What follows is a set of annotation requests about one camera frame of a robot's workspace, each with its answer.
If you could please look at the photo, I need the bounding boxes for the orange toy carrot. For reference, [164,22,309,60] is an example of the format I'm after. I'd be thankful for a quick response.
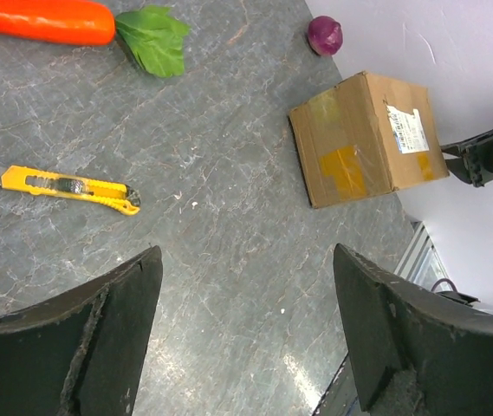
[0,1,115,46]

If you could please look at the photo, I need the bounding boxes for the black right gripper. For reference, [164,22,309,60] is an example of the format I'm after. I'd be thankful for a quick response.
[441,129,493,187]

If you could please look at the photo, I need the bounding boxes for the green carrot leaves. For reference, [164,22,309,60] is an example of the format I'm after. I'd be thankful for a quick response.
[115,4,190,78]

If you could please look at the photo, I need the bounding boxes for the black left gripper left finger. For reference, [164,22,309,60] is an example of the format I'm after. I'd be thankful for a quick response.
[0,246,163,415]

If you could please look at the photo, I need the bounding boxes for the purple red onion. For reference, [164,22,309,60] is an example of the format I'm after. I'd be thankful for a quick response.
[308,16,343,56]

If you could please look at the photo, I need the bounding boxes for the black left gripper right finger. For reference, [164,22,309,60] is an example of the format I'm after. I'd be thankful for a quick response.
[334,244,493,415]

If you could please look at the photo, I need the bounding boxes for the brown cardboard express box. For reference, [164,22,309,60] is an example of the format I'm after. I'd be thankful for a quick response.
[289,72,449,209]

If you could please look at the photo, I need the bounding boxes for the yellow utility knife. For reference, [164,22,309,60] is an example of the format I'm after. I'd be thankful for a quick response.
[0,165,141,216]

